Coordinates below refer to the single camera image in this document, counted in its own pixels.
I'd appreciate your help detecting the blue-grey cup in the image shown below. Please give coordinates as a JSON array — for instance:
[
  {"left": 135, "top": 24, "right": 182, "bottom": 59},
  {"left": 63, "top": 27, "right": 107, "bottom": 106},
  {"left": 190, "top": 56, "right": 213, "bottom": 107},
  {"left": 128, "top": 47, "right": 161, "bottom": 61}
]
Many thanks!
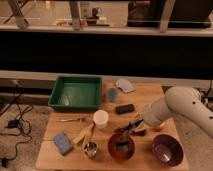
[{"left": 107, "top": 88, "right": 118, "bottom": 102}]

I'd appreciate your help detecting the black power cable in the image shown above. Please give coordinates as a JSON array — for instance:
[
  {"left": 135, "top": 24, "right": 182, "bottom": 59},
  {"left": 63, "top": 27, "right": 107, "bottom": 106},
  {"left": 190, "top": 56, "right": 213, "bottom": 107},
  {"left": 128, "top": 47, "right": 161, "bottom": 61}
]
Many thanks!
[{"left": 0, "top": 79, "right": 34, "bottom": 168}]

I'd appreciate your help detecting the blue-grey cloth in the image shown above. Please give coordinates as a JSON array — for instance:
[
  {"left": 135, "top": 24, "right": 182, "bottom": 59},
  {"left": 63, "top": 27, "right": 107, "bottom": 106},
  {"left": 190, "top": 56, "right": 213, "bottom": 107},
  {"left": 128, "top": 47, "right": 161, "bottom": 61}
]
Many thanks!
[{"left": 116, "top": 79, "right": 135, "bottom": 93}]

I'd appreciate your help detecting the white cup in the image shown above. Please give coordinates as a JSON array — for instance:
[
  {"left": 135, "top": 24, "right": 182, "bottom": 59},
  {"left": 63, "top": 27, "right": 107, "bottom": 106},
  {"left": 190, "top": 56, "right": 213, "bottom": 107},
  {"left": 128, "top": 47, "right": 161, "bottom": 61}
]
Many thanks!
[{"left": 93, "top": 110, "right": 109, "bottom": 129}]

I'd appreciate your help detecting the blue sponge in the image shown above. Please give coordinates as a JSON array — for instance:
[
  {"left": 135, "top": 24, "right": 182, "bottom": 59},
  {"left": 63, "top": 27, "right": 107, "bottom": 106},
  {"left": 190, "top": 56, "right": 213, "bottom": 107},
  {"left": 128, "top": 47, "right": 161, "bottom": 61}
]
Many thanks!
[{"left": 53, "top": 132, "right": 73, "bottom": 156}]

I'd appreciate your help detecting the red bowl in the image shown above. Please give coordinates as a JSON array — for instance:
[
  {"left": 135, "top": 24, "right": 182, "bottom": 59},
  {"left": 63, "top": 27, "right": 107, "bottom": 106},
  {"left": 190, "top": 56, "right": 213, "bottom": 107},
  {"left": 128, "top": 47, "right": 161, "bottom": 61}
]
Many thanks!
[{"left": 108, "top": 133, "right": 135, "bottom": 162}]

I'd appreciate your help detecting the small metal cup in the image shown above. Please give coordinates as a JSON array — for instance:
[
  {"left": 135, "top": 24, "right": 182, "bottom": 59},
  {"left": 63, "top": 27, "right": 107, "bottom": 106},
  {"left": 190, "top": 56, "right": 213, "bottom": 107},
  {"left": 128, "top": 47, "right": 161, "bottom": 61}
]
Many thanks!
[{"left": 84, "top": 142, "right": 98, "bottom": 158}]

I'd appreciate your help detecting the yellow-red apple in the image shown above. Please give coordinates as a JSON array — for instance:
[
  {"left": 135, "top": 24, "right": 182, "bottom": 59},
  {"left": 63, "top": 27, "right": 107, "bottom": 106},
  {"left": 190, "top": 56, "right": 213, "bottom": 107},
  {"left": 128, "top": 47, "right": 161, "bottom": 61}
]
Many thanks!
[{"left": 153, "top": 123, "right": 165, "bottom": 132}]

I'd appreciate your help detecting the green plastic tray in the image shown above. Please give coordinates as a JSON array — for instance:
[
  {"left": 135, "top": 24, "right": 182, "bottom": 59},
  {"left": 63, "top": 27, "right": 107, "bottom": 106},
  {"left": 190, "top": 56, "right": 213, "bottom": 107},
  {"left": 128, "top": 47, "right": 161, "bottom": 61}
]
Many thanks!
[{"left": 48, "top": 76, "right": 102, "bottom": 111}]

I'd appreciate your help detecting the metal fork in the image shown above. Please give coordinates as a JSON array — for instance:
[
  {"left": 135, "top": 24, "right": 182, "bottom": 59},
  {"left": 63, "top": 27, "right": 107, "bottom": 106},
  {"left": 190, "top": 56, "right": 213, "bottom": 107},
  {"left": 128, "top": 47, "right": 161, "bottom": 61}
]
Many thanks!
[{"left": 59, "top": 118, "right": 85, "bottom": 122}]

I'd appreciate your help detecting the bunch of dark grapes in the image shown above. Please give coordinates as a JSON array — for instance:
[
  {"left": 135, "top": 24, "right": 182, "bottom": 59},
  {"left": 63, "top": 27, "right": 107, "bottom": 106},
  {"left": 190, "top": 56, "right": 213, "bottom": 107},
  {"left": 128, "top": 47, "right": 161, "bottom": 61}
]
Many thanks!
[{"left": 114, "top": 123, "right": 148, "bottom": 137}]

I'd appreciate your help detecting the black brush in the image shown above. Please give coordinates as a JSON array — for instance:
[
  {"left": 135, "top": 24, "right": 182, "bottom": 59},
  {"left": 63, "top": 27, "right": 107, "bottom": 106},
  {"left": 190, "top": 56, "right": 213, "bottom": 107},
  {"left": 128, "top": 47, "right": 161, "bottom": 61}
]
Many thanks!
[{"left": 114, "top": 118, "right": 144, "bottom": 152}]

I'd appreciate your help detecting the black rectangular block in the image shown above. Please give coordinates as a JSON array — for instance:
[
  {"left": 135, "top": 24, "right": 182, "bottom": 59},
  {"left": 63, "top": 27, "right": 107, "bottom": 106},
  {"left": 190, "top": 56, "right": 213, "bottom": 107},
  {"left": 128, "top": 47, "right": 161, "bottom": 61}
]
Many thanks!
[{"left": 115, "top": 104, "right": 135, "bottom": 114}]

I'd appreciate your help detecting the black power adapter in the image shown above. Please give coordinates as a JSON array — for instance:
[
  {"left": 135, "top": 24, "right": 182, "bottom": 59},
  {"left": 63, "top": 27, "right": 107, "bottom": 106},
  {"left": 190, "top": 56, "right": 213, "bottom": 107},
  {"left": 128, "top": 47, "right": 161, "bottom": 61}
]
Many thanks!
[{"left": 6, "top": 120, "right": 19, "bottom": 128}]

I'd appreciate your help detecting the purple bowl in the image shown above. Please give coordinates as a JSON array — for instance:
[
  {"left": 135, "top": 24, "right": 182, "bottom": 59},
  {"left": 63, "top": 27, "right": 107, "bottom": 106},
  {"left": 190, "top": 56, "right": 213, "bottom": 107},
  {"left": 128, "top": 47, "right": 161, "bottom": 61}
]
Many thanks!
[{"left": 152, "top": 134, "right": 184, "bottom": 167}]

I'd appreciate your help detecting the banana peel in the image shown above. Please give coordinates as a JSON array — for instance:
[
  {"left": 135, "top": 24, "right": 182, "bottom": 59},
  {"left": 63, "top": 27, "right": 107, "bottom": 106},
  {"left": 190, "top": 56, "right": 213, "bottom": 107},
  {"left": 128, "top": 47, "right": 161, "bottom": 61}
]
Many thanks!
[{"left": 73, "top": 123, "right": 95, "bottom": 145}]

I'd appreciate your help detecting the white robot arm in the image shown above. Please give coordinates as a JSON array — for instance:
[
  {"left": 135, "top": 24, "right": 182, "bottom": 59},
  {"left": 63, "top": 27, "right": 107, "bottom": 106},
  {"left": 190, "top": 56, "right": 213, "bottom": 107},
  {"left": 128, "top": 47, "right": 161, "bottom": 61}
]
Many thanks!
[{"left": 132, "top": 86, "right": 213, "bottom": 138}]

